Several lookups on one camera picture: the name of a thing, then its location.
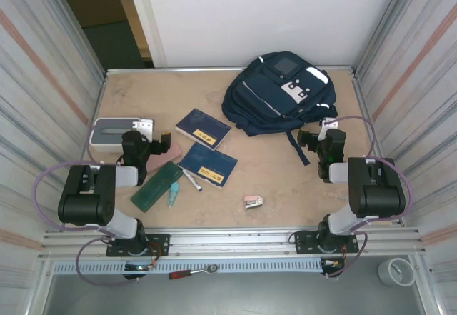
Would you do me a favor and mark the pink pencil case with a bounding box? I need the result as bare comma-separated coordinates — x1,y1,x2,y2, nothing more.
148,141,182,174

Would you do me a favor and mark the blue notebook yellow label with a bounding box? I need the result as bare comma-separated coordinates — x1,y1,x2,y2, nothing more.
176,141,239,190
174,107,233,151

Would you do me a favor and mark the green pencil case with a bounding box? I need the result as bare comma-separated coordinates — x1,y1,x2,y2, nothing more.
130,161,184,211

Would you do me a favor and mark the white blue marker pen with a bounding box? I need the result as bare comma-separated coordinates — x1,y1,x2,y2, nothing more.
181,168,204,192

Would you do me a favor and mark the teal glue stick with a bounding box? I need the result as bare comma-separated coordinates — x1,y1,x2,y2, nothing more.
166,181,181,209

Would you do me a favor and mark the navy blue student backpack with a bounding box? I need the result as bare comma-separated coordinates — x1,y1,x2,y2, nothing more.
221,50,338,168

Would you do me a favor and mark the pink stapler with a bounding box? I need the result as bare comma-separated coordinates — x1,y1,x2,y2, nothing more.
243,195,265,211

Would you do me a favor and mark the white grey tissue box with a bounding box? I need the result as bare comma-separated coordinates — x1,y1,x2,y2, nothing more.
89,116,144,154

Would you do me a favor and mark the thin aluminium table edge bar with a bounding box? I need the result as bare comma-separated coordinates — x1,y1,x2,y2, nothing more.
105,65,358,75

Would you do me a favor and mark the small electronics board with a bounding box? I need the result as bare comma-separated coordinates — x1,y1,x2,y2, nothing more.
123,261,156,273
320,257,346,269

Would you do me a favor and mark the grey tape roll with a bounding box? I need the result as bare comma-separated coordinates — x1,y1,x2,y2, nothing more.
378,257,415,287

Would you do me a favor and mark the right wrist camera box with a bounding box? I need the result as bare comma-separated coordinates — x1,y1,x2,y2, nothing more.
318,117,339,141

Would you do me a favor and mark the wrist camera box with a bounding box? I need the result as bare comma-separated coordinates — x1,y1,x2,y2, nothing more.
130,117,154,143
318,117,339,141

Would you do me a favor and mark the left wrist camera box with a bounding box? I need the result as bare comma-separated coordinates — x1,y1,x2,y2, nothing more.
130,117,154,143

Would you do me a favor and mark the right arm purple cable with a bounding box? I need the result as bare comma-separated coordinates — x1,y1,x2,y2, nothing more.
323,114,417,280

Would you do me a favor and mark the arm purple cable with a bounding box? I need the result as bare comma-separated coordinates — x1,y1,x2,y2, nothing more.
323,114,417,280
33,116,144,287

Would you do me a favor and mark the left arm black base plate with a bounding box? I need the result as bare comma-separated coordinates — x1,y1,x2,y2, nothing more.
106,234,171,258

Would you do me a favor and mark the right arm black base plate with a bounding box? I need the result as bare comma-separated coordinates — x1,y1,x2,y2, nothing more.
294,231,359,256

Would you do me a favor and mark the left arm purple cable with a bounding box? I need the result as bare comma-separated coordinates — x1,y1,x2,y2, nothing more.
33,116,144,287

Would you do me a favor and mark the wide aluminium base rail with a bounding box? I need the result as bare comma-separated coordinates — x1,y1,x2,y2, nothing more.
39,226,428,261

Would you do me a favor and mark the red handled ratchet wrench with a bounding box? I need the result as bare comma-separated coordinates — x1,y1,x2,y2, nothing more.
168,264,219,280

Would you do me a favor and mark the grey slotted cable duct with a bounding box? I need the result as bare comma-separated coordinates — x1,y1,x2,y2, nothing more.
52,259,324,275

